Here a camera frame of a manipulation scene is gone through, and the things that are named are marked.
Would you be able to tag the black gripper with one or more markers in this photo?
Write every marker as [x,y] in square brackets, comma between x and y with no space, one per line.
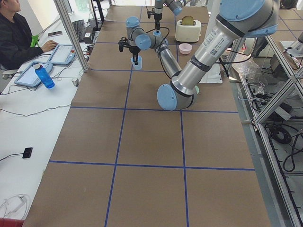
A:
[156,17]
[133,49]

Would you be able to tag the light blue cup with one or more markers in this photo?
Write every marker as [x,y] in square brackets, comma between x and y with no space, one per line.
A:
[138,64]
[157,33]

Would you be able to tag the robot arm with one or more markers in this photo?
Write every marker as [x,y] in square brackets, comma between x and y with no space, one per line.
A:
[236,19]
[175,6]

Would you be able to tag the person's hand on table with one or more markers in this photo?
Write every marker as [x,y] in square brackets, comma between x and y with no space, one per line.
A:
[49,45]

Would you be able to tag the cream toaster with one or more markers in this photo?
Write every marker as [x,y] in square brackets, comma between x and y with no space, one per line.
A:
[188,33]

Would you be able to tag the bread slice in toaster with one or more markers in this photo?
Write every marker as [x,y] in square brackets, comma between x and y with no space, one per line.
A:
[187,21]

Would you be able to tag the pink bowl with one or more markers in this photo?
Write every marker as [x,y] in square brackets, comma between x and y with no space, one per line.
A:
[185,48]

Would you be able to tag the black keyboard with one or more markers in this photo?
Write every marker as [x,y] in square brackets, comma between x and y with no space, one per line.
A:
[78,26]

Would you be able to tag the green bowl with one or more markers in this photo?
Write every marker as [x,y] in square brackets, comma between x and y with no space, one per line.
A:
[197,89]

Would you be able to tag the teach pendant tablet far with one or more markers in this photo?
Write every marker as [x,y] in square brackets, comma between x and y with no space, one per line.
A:
[63,54]

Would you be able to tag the teach pendant tablet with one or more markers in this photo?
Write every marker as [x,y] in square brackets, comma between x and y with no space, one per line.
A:
[63,54]
[29,78]

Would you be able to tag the smartphone on desk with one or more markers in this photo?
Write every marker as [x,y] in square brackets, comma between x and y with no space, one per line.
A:
[56,33]

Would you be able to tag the blue water bottle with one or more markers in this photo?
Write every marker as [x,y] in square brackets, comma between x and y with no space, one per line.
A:
[44,76]

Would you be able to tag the teach pendant tablet near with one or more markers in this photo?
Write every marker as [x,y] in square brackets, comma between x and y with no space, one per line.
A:
[29,78]

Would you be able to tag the seated person in black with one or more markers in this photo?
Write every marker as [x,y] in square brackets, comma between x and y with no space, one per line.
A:
[15,37]

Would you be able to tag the small black box device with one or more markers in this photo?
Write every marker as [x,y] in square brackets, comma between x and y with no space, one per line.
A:
[27,153]

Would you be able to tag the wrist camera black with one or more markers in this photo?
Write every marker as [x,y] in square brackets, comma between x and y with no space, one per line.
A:
[149,13]
[123,43]

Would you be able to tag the white pedestal column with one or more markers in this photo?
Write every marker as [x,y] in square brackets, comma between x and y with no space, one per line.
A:
[217,39]

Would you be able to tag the aluminium frame post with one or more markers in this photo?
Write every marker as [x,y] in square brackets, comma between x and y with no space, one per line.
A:
[65,18]

